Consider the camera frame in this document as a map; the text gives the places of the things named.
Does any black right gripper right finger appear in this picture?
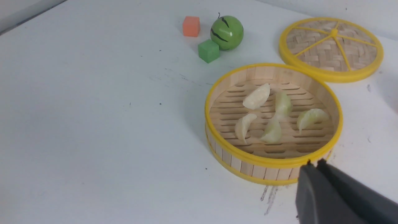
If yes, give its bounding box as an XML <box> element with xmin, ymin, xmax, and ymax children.
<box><xmin>317</xmin><ymin>159</ymin><xmax>398</xmax><ymax>224</ymax></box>

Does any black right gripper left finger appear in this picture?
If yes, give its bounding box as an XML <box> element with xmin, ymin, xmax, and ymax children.
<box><xmin>295</xmin><ymin>162</ymin><xmax>367</xmax><ymax>224</ymax></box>

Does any pale dumpling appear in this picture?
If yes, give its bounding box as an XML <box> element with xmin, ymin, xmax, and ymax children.
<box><xmin>297</xmin><ymin>108</ymin><xmax>329</xmax><ymax>134</ymax></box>
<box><xmin>275</xmin><ymin>91</ymin><xmax>292</xmax><ymax>120</ymax></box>
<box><xmin>260</xmin><ymin>118</ymin><xmax>282</xmax><ymax>144</ymax></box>

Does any white dumpling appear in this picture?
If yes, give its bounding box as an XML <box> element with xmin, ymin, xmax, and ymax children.
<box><xmin>243</xmin><ymin>83</ymin><xmax>271</xmax><ymax>110</ymax></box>
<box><xmin>234</xmin><ymin>113</ymin><xmax>257</xmax><ymax>144</ymax></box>

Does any bamboo steamer tray yellow rim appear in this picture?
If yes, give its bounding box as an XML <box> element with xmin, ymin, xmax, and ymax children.
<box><xmin>205</xmin><ymin>63</ymin><xmax>343</xmax><ymax>186</ymax></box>

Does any woven bamboo steamer lid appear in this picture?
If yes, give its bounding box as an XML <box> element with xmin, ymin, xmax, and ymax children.
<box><xmin>279</xmin><ymin>17</ymin><xmax>384</xmax><ymax>83</ymax></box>

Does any green cube block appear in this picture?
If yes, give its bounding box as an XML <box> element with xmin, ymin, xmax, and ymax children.
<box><xmin>197</xmin><ymin>39</ymin><xmax>220</xmax><ymax>63</ymax></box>

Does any green toy watermelon ball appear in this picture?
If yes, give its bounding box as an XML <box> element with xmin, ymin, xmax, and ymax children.
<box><xmin>210</xmin><ymin>15</ymin><xmax>244</xmax><ymax>51</ymax></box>

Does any orange cube block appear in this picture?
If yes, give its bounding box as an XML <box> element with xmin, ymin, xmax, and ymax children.
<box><xmin>182</xmin><ymin>16</ymin><xmax>201</xmax><ymax>37</ymax></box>

